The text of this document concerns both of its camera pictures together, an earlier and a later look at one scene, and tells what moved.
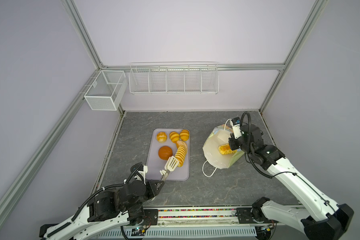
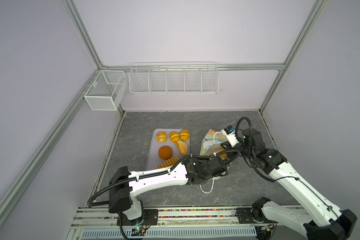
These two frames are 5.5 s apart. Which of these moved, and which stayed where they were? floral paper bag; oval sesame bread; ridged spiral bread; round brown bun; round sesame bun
Moved: floral paper bag; ridged spiral bread
Stayed: round sesame bun; oval sesame bread; round brown bun
